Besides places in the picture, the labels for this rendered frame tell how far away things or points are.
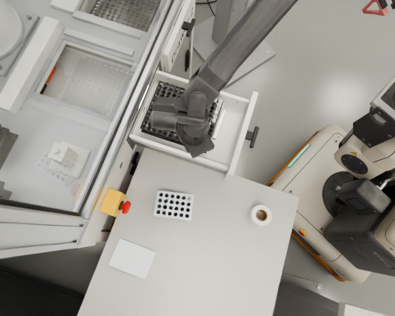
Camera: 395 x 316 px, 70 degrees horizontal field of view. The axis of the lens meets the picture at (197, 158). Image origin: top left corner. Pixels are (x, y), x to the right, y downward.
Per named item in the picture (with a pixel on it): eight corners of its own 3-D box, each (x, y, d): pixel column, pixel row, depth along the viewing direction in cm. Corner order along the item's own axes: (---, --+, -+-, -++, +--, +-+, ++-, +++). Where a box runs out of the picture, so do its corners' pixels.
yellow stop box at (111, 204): (128, 195, 89) (124, 192, 82) (120, 218, 87) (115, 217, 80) (113, 190, 89) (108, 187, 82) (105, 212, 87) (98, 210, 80)
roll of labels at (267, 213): (273, 219, 97) (276, 218, 93) (256, 230, 96) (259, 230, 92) (260, 202, 98) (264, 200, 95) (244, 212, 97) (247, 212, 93)
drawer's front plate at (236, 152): (251, 106, 101) (259, 91, 91) (227, 182, 94) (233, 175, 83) (246, 105, 101) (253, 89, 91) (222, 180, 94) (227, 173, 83)
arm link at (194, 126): (207, 129, 60) (210, 105, 62) (175, 125, 60) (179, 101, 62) (205, 140, 67) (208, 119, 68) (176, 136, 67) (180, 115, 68)
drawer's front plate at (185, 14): (194, 11, 110) (195, -13, 100) (169, 73, 103) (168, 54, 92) (190, 10, 110) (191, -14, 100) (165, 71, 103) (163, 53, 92)
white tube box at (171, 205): (194, 196, 98) (194, 195, 94) (190, 221, 96) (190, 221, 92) (158, 191, 98) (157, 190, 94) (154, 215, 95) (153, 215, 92)
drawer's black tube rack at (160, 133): (221, 109, 98) (223, 101, 92) (205, 155, 94) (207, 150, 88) (160, 89, 99) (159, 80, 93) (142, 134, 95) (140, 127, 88)
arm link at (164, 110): (207, 94, 55) (210, 78, 62) (148, 86, 55) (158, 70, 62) (199, 145, 62) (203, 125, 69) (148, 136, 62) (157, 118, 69)
